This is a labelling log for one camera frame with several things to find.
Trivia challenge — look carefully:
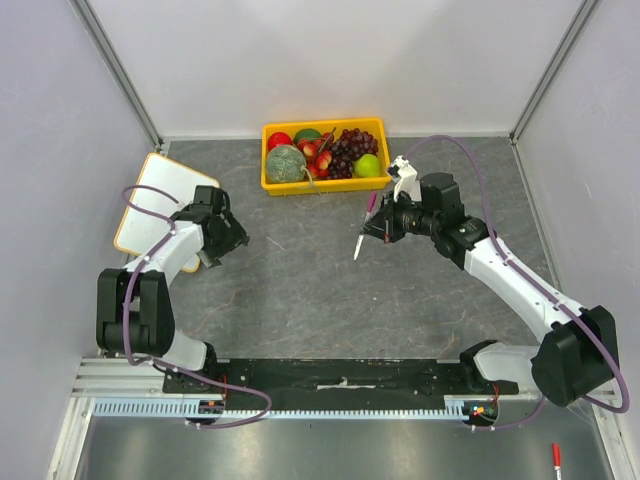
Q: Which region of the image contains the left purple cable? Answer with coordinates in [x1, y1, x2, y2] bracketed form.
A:
[121, 184, 274, 430]

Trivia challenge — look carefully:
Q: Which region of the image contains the red marker pen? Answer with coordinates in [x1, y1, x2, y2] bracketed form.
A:
[552, 443, 562, 480]

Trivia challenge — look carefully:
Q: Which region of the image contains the green pear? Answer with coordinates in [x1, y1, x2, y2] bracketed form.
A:
[353, 153, 381, 178]

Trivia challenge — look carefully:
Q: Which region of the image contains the white marker with magenta cap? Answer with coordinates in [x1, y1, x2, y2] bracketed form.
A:
[352, 191, 377, 262]

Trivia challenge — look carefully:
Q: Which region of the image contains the dark purple grape bunch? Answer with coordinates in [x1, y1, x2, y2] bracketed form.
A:
[329, 128, 379, 179]

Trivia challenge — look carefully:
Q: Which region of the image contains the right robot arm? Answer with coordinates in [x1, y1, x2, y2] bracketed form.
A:
[361, 165, 619, 407]

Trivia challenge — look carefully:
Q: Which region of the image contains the slotted cable duct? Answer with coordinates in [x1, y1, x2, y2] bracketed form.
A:
[93, 395, 469, 421]

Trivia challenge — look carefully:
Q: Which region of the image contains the red apple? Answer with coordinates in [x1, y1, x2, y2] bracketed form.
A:
[267, 131, 293, 152]

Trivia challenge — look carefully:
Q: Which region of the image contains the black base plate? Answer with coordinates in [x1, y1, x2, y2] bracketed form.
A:
[162, 356, 521, 411]

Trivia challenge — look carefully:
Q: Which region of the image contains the yellow plastic bin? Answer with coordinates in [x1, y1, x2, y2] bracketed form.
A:
[260, 117, 391, 196]

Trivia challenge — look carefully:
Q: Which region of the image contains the red yellow cherry bunch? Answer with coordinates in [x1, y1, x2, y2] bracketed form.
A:
[297, 132, 335, 180]

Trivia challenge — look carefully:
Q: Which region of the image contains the yellow framed whiteboard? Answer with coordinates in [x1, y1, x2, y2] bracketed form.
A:
[113, 153, 220, 256]

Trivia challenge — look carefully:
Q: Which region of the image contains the green netted melon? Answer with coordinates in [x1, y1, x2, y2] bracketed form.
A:
[265, 145, 306, 184]

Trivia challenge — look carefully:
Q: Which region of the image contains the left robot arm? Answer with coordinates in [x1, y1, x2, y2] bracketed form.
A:
[96, 185, 250, 393]

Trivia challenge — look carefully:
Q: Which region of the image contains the green orange mango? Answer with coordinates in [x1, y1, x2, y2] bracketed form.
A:
[293, 128, 322, 147]

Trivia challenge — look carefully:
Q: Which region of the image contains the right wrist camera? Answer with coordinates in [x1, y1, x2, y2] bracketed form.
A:
[387, 155, 421, 202]

